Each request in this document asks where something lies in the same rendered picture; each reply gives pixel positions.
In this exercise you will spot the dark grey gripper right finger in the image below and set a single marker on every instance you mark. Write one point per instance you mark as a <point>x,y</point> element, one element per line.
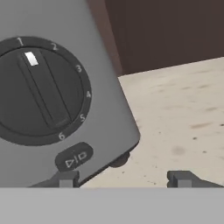
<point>181,179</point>

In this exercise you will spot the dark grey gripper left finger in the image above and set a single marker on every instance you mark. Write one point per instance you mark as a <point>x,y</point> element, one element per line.
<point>67,179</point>

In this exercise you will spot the black blender power button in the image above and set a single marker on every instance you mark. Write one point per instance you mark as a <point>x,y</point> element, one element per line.
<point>74,156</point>

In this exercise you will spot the black blender dial knob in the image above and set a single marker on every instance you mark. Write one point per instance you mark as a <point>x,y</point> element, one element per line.
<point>40,90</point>

